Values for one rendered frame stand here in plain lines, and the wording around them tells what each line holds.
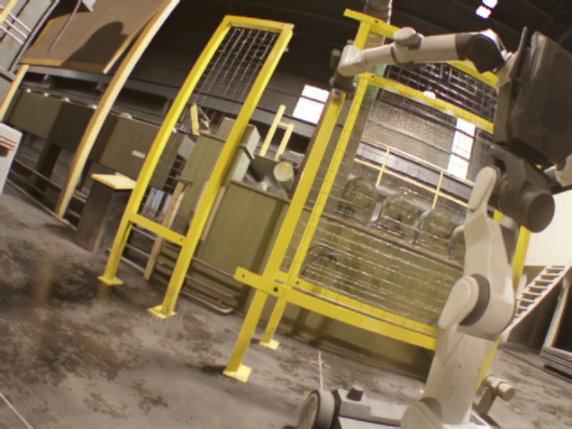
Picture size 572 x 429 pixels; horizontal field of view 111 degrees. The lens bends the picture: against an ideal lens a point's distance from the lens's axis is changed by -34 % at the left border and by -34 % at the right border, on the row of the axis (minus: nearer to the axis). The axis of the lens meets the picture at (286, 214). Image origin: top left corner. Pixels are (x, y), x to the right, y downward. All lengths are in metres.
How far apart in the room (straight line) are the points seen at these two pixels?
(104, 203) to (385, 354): 2.31
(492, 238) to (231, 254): 1.74
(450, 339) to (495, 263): 0.23
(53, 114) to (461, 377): 4.03
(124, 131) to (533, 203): 2.88
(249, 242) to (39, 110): 3.21
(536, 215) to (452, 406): 0.52
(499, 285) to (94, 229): 2.29
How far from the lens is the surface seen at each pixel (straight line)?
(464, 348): 0.83
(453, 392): 0.83
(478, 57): 0.93
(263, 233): 2.11
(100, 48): 3.43
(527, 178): 0.83
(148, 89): 14.70
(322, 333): 2.16
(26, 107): 4.55
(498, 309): 0.81
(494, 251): 0.86
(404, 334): 1.30
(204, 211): 1.51
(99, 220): 2.26
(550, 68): 0.87
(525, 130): 0.85
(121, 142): 2.87
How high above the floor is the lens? 0.60
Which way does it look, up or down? 5 degrees up
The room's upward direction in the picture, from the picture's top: 21 degrees clockwise
